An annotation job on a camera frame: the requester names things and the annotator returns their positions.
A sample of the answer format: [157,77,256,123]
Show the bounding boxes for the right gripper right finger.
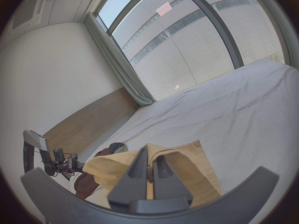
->
[151,156,193,206]

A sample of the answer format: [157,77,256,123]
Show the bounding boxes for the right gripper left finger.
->
[107,146,150,204]

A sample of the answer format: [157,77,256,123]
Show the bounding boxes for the tan shorts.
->
[83,140,223,209]

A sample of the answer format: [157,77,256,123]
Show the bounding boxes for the bed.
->
[43,58,299,209]

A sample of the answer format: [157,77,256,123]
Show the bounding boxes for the brown shorts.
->
[74,148,112,200]

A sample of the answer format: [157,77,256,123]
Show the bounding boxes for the black garment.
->
[109,142,124,153]

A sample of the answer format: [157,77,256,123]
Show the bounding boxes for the grey-green curtain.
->
[84,12,156,107]

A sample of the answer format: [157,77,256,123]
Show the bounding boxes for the window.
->
[90,0,295,102]

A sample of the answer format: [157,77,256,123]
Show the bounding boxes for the white ceiling air conditioner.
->
[8,0,48,35]

